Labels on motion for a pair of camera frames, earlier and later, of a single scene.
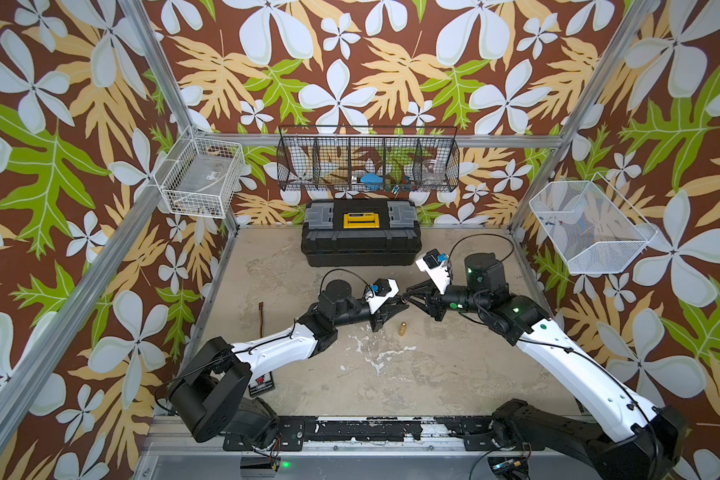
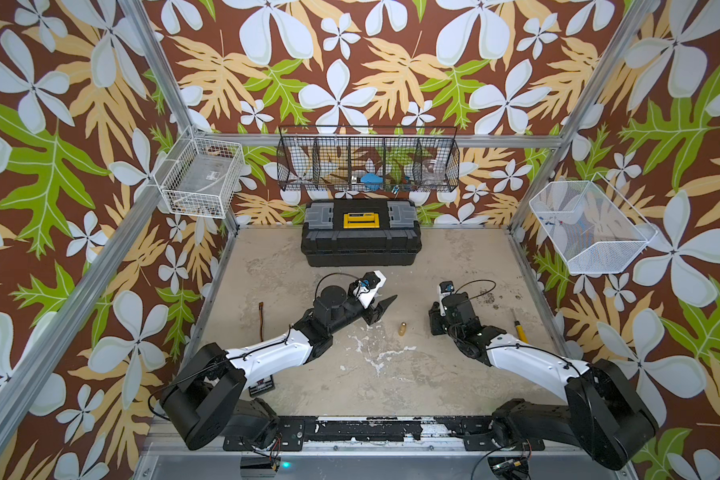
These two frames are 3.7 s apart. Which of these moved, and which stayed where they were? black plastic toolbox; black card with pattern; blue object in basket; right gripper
Moved: right gripper
Stayed: black plastic toolbox; blue object in basket; black card with pattern
